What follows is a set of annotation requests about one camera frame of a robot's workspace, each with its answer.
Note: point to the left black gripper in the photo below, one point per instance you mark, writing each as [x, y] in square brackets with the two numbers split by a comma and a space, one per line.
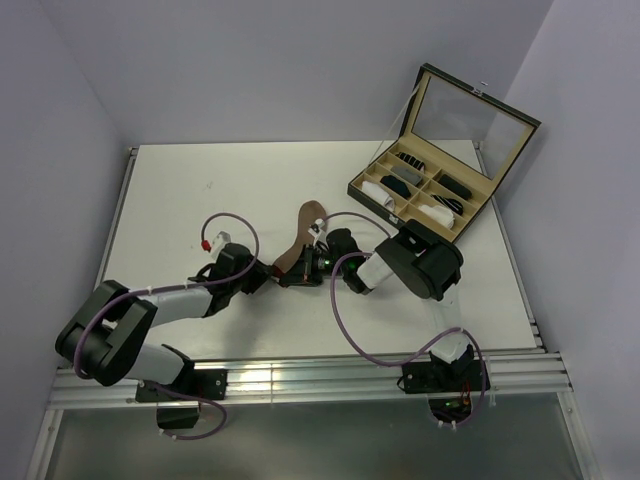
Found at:
[260, 273]

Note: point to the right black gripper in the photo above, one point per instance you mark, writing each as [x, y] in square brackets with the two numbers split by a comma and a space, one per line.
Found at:
[305, 275]

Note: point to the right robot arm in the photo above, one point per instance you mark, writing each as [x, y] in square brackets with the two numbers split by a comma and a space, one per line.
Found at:
[428, 265]

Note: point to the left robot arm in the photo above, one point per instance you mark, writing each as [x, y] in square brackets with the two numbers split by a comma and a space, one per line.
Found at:
[106, 337]

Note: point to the grey rolled sock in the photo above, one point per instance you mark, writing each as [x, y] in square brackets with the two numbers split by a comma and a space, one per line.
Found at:
[407, 175]

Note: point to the white rolled sock in box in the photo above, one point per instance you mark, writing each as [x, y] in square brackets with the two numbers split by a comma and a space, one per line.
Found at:
[440, 214]

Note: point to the black white striped rolled sock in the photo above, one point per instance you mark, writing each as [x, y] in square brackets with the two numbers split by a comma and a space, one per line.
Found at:
[411, 160]

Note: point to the dark striped rolled sock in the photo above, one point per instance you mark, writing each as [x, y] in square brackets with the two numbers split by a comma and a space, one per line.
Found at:
[450, 203]

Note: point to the black compartment storage box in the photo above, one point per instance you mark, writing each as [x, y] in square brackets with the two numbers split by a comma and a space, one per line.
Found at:
[456, 129]

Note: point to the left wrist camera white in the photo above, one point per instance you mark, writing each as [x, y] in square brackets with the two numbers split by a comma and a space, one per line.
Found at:
[214, 247]

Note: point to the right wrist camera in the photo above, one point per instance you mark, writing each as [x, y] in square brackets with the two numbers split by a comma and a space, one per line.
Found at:
[317, 228]

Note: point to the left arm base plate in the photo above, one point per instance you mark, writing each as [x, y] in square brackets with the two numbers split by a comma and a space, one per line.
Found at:
[198, 385]

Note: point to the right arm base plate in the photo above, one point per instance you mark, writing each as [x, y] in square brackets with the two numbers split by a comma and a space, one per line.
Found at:
[433, 377]

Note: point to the aluminium frame rail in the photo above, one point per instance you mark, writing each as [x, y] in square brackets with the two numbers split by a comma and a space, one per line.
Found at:
[317, 380]

